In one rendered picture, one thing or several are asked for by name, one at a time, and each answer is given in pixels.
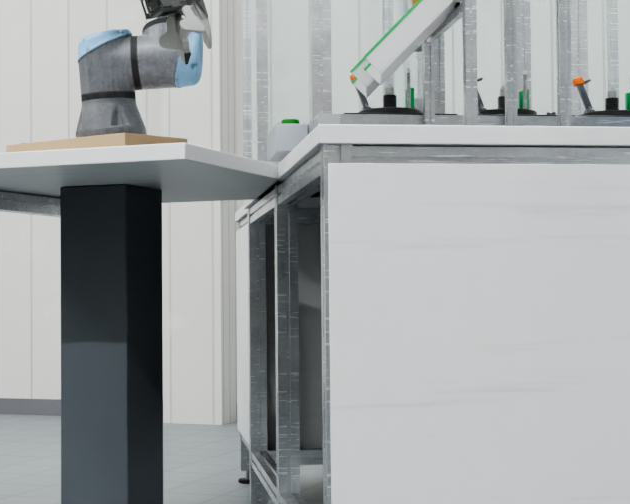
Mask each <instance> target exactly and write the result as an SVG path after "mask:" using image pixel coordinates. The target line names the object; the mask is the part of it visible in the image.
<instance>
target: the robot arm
mask: <svg viewBox="0 0 630 504"><path fill-rule="evenodd" d="M143 1H145V4H146V7H147V10H148V13H146V10H145V6H144V3H143ZM140 2H141V5H142V8H143V11H144V14H145V17H146V20H147V19H149V21H148V22H146V23H145V24H144V26H143V28H142V35H139V36H132V33H131V31H130V30H128V29H112V30H106V31H101V32H97V33H93V34H90V35H87V36H85V37H84V38H82V39H81V40H80V41H79V44H78V59H77V62H78V63H79V76H80V90H81V102H82V108H81V112H80V116H79V121H78V125H77V129H76V138H79V137H88V136H97V135H107V134H116V133H135V134H145V135H147V131H146V127H145V124H144V122H143V119H142V117H141V115H140V112H139V110H138V107H137V104H136V94H135V91H136V90H149V89H163V88H182V87H187V86H194V85H196V84H197V83H198V82H199V81H200V78H201V74H202V67H203V41H204V42H205V44H206V46H207V48H208V49H211V48H212V36H211V28H210V23H209V19H208V17H209V16H208V13H207V9H206V6H205V3H204V0H140ZM202 36H203V37H202Z"/></svg>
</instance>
